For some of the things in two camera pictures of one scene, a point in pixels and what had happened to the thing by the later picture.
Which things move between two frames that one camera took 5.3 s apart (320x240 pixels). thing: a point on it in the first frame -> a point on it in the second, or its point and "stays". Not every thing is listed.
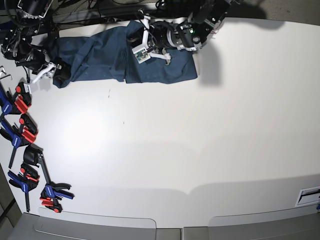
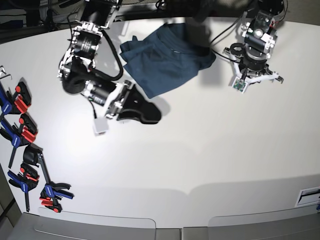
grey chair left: (51, 224) stays
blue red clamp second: (27, 132) stays
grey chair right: (298, 223) stays
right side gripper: (159, 38) -> (251, 76)
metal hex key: (4, 71) stays
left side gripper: (38, 60) -> (111, 96)
